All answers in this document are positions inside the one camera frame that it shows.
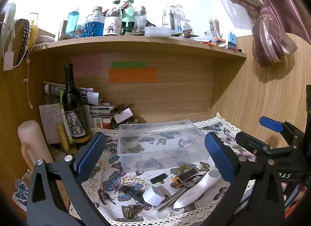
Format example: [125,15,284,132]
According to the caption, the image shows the white handheld massager device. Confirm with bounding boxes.
[173,169,221,209]

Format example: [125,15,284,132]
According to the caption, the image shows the dark cylindrical tube gold caps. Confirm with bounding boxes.
[172,168,200,186]

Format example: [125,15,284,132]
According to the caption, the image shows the black usb dongle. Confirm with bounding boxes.
[150,173,168,184]

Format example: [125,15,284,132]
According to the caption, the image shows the white tape roll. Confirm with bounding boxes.
[143,186,166,206]

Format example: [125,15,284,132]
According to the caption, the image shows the black round knob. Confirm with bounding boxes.
[121,185,144,203]

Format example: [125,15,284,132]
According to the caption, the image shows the cream pillar mug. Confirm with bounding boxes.
[17,120,54,171]

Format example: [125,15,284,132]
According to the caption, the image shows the clear plastic storage box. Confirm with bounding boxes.
[117,120,209,173]

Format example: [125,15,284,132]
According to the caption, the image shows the silver metal pen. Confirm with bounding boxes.
[155,187,189,212]

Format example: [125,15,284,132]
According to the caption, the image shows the butterfly print tablecloth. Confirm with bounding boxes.
[68,112,258,226]

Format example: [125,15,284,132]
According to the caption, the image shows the white note paper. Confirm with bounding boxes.
[39,103,63,144]

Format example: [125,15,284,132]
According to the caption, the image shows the blue small box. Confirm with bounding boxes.
[227,32,237,49]

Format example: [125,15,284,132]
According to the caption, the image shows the stack of books and papers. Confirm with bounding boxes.
[44,81,115,129]

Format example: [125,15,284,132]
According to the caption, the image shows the dark wine bottle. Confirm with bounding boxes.
[62,63,91,150]

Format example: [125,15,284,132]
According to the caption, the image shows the pink tied curtain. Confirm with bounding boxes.
[207,0,311,68]

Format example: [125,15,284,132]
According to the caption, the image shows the small white box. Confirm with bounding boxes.
[113,108,133,124]

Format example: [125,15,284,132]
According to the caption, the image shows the orange sticky note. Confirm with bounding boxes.
[109,68,158,83]

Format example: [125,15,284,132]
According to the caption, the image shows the pink sticky note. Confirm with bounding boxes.
[71,54,102,77]

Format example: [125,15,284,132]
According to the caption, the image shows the wooden shelf board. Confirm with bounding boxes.
[32,36,247,59]

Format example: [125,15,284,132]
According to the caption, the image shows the white rectangular case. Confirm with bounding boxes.
[144,27,171,38]

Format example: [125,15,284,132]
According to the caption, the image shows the green sticky note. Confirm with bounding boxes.
[112,61,147,69]

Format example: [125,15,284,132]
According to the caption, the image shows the green spray bottle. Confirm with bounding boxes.
[121,0,135,35]

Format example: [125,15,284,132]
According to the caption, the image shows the blue glass bottle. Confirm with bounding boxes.
[83,6,105,37]

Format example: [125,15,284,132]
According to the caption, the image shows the white label sake bottle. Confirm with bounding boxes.
[103,0,122,36]

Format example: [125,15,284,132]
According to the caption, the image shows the light blue tall bottle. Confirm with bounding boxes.
[65,11,79,34]

